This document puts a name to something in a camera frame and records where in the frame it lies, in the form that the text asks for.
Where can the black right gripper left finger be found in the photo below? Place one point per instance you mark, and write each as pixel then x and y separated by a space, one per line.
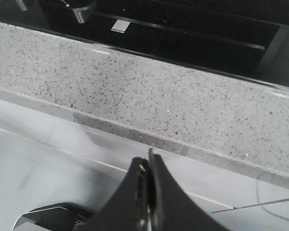
pixel 127 209

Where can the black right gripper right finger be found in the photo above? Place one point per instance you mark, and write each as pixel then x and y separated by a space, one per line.
pixel 170 208

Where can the black angular device base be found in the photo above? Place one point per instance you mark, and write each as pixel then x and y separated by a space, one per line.
pixel 57 217

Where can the grey cabinet front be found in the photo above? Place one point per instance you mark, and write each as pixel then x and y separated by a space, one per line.
pixel 46 160

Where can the black glass gas cooktop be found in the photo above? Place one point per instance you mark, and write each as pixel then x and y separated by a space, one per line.
pixel 245 39

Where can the right silver stove knob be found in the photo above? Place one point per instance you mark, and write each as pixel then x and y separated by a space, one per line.
pixel 81 9

